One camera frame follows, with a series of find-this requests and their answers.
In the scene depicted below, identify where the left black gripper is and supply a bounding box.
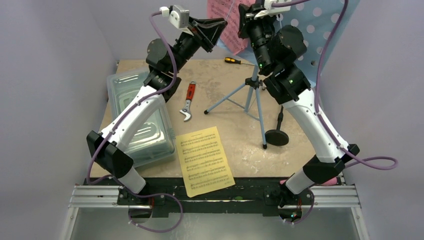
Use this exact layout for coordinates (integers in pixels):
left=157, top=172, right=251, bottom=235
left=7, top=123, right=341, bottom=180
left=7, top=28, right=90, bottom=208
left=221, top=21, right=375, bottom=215
left=168, top=16, right=227, bottom=74

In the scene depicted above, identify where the pink sheet music page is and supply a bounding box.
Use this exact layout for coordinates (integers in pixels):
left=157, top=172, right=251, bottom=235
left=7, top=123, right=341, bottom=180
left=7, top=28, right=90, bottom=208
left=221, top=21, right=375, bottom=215
left=206, top=0, right=255, bottom=55

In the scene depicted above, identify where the red handled adjustable wrench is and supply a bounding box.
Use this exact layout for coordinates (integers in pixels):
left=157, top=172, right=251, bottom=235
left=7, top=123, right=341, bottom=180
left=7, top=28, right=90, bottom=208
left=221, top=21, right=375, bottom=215
left=179, top=80, right=196, bottom=122

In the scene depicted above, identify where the blue perforated music stand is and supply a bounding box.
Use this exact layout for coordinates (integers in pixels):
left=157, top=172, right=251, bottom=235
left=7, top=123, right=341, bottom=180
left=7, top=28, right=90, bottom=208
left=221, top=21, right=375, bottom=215
left=203, top=0, right=361, bottom=150

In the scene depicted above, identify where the black microphone stand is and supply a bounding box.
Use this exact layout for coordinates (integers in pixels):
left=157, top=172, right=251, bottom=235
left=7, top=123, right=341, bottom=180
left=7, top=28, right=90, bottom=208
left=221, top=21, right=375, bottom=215
left=265, top=106, right=290, bottom=147

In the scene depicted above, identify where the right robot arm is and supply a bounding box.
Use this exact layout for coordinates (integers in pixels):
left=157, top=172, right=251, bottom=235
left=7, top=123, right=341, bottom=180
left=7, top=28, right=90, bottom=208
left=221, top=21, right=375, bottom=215
left=238, top=0, right=359, bottom=204

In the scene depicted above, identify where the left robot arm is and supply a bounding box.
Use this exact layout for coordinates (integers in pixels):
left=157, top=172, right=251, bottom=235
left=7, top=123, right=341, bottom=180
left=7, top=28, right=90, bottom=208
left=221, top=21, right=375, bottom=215
left=86, top=17, right=228, bottom=205

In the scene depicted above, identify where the black yellow screwdriver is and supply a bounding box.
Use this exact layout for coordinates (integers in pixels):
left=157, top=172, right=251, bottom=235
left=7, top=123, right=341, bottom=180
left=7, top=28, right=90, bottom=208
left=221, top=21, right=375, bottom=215
left=224, top=57, right=254, bottom=66

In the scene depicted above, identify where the clear plastic storage box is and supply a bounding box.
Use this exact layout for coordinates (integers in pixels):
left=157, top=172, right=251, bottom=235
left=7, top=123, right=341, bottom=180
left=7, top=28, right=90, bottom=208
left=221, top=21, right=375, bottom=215
left=106, top=67, right=175, bottom=168

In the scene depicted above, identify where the yellow sheet music page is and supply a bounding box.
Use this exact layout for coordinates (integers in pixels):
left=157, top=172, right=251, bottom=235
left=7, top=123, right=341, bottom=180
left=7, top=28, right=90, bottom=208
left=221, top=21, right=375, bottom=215
left=176, top=126, right=236, bottom=198

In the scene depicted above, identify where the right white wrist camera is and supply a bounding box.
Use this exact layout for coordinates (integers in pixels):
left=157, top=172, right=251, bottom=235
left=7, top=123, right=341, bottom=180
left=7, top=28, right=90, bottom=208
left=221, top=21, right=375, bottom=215
left=254, top=0, right=304, bottom=19

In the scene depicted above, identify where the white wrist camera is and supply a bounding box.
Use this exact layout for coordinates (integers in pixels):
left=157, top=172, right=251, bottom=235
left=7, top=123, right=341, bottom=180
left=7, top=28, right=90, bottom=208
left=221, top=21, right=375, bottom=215
left=159, top=5, right=190, bottom=30
left=254, top=0, right=304, bottom=19

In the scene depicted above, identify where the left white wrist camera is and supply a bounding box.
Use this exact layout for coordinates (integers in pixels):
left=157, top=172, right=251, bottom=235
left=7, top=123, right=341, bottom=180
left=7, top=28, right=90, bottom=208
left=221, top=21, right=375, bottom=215
left=159, top=5, right=190, bottom=30

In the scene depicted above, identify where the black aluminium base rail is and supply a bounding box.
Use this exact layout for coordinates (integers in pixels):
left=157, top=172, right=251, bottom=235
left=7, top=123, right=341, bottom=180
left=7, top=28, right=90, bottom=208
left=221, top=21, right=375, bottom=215
left=69, top=177, right=360, bottom=220

